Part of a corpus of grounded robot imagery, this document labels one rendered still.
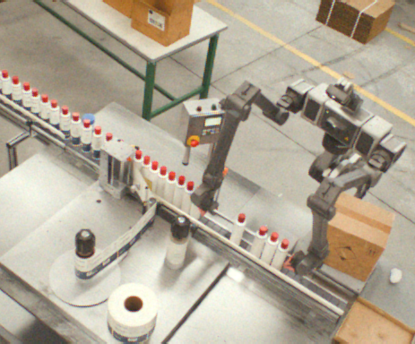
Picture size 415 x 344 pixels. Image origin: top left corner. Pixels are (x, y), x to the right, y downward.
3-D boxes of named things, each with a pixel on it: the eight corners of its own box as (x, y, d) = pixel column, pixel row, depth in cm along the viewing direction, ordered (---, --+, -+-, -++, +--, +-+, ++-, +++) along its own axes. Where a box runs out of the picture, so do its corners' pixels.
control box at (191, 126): (177, 133, 266) (182, 101, 253) (211, 129, 272) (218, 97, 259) (185, 148, 259) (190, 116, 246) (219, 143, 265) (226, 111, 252)
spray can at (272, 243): (257, 262, 271) (267, 235, 257) (263, 255, 274) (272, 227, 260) (267, 268, 269) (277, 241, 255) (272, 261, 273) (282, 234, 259)
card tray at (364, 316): (332, 339, 253) (335, 334, 251) (356, 299, 270) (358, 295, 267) (394, 378, 244) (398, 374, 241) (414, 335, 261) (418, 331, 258)
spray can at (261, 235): (246, 256, 273) (255, 228, 258) (252, 249, 276) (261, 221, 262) (255, 262, 271) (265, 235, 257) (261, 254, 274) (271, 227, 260)
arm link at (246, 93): (261, 85, 225) (241, 73, 229) (241, 115, 226) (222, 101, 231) (291, 114, 266) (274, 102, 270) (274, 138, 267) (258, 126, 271)
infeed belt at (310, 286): (65, 150, 311) (65, 144, 308) (76, 141, 316) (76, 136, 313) (337, 321, 259) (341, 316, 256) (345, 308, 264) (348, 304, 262)
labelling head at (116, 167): (98, 185, 290) (99, 148, 272) (115, 172, 298) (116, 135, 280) (119, 199, 285) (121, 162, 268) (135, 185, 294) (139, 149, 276)
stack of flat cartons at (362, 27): (313, 19, 630) (322, -7, 608) (336, 4, 664) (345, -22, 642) (365, 46, 607) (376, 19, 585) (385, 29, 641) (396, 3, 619)
